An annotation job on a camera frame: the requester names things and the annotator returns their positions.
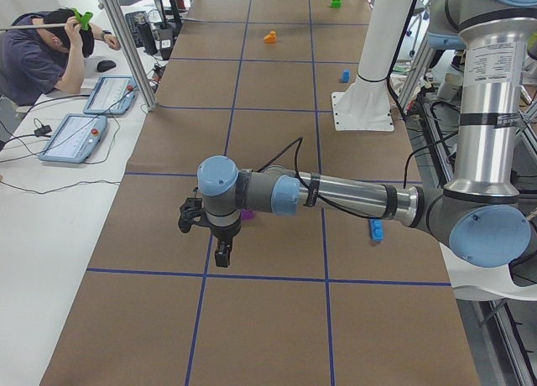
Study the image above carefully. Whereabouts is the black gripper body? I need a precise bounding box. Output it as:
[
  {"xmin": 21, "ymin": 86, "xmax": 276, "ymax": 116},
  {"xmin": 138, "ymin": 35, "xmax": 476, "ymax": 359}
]
[{"xmin": 209, "ymin": 222, "xmax": 241, "ymax": 240}]

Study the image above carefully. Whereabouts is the green handheld tool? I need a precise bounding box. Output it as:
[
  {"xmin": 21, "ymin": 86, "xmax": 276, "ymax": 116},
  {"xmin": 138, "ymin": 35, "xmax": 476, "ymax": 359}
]
[{"xmin": 72, "ymin": 8, "xmax": 93, "ymax": 31}]

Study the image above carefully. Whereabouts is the aluminium frame post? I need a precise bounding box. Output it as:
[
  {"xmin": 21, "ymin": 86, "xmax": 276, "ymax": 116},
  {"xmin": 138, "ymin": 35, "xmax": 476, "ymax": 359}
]
[{"xmin": 102, "ymin": 0, "xmax": 157, "ymax": 112}]

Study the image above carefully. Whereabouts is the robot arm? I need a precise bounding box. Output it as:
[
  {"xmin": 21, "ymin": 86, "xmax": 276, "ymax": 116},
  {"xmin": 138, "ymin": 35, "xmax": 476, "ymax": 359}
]
[{"xmin": 180, "ymin": 0, "xmax": 536, "ymax": 268}]

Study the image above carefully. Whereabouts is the long blue block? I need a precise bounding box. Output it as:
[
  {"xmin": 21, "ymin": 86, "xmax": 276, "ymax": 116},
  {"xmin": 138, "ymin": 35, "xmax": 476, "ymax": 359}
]
[{"xmin": 368, "ymin": 219, "xmax": 384, "ymax": 243}]

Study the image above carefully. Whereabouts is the teach pendant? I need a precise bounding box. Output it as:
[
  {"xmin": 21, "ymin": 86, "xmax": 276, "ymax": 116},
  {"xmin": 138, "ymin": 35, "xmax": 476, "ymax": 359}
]
[
  {"xmin": 38, "ymin": 114, "xmax": 107, "ymax": 164},
  {"xmin": 83, "ymin": 76, "xmax": 138, "ymax": 115}
]

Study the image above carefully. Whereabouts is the black keyboard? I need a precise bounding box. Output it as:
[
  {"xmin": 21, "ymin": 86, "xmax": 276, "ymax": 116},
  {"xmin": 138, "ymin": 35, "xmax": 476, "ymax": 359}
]
[{"xmin": 124, "ymin": 11, "xmax": 149, "ymax": 48}]

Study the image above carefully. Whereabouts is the black water bottle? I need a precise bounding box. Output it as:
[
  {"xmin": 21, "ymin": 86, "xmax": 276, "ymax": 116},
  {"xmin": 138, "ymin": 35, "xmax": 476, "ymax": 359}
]
[{"xmin": 137, "ymin": 18, "xmax": 158, "ymax": 55}]

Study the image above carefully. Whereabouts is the seated person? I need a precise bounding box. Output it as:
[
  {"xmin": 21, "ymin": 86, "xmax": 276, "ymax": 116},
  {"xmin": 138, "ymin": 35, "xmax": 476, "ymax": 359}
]
[{"xmin": 2, "ymin": 8, "xmax": 121, "ymax": 107}]

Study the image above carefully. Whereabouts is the far teach pendant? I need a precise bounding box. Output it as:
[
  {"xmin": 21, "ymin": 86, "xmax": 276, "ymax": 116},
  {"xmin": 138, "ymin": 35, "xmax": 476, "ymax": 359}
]
[{"xmin": 83, "ymin": 76, "xmax": 138, "ymax": 115}]

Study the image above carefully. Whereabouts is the small blue block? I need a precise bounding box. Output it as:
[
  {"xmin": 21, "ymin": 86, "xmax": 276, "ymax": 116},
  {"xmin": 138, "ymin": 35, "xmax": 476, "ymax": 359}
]
[{"xmin": 340, "ymin": 70, "xmax": 351, "ymax": 83}]

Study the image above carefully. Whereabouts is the black computer mouse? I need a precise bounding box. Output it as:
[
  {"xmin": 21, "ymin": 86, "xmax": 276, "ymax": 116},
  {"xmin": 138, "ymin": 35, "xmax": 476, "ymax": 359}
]
[{"xmin": 96, "ymin": 60, "xmax": 117, "ymax": 73}]

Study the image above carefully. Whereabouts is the purple trapezoid block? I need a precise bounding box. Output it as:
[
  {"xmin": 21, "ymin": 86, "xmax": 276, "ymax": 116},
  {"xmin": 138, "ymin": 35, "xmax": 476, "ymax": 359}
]
[{"xmin": 241, "ymin": 210, "xmax": 255, "ymax": 221}]

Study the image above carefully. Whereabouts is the white camera stand pole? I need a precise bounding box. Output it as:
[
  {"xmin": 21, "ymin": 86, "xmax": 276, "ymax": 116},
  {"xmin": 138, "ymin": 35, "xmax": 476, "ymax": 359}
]
[{"xmin": 331, "ymin": 0, "xmax": 416, "ymax": 132}]

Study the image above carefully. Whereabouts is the near teach pendant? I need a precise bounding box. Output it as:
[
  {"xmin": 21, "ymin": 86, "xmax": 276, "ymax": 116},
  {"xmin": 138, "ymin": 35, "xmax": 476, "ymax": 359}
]
[{"xmin": 38, "ymin": 114, "xmax": 107, "ymax": 164}]

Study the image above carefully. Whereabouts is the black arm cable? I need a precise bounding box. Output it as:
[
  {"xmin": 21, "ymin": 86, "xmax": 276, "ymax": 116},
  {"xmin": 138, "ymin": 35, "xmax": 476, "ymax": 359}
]
[{"xmin": 255, "ymin": 136, "xmax": 398, "ymax": 219}]

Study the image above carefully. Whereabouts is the orange trapezoid block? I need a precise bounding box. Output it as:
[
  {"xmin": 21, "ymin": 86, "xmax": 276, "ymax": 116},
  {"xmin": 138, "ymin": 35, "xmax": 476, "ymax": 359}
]
[{"xmin": 263, "ymin": 31, "xmax": 277, "ymax": 44}]

